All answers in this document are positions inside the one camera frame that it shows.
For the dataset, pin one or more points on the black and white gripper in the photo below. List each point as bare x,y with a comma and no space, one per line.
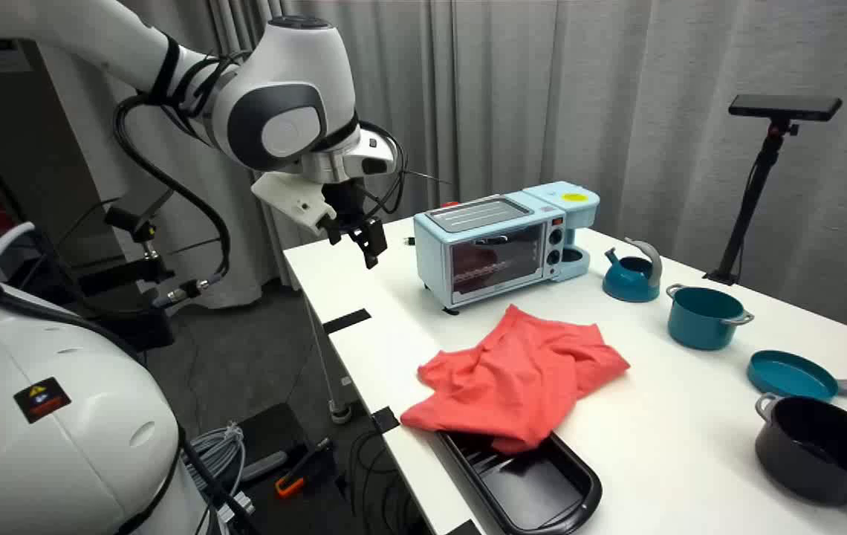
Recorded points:
325,189

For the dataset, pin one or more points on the orange cloth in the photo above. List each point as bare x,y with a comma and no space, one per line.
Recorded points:
518,383

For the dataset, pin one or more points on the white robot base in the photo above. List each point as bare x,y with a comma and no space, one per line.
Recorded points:
86,437

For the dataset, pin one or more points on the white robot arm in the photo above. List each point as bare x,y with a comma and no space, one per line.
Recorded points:
285,107

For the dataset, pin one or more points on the black tape strip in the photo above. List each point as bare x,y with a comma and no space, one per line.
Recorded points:
343,321

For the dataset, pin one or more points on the light blue toaster oven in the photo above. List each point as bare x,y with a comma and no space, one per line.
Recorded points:
502,242

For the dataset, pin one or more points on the black tape square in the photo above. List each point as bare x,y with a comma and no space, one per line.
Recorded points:
385,421

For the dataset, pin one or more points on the teal toy kettle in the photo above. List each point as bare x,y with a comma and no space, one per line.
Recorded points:
634,276

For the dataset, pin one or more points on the black grill tray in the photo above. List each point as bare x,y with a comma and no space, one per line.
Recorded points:
538,490

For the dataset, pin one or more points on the teal toy pot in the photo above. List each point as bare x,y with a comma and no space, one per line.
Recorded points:
701,319

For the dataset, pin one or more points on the teal toy frying pan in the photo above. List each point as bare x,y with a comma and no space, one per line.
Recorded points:
790,374

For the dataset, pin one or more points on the black cooking pot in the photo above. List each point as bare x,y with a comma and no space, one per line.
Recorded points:
802,446

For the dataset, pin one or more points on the orange handled tool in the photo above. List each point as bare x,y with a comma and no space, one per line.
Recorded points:
309,465

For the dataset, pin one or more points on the black camera stand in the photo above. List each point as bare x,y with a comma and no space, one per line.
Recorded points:
783,116

